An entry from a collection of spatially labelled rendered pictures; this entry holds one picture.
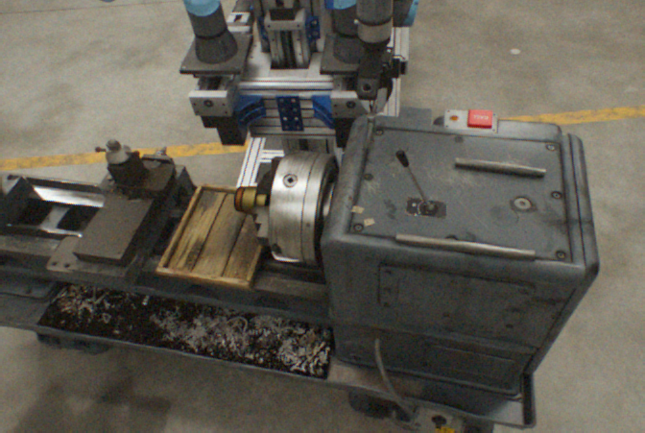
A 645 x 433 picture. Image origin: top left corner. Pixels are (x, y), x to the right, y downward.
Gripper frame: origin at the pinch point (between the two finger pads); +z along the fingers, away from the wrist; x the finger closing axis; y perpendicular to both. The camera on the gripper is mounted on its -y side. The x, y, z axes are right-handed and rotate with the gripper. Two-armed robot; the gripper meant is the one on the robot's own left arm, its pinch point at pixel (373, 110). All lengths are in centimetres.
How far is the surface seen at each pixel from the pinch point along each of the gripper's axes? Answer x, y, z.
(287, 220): 18.3, -24.2, 17.2
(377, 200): -4.2, -20.2, 9.7
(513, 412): -48, -38, 81
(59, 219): 110, -13, 51
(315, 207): 11.4, -21.2, 14.5
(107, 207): 84, -14, 38
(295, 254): 16.7, -27.7, 27.5
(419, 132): -11.6, 3.9, 9.6
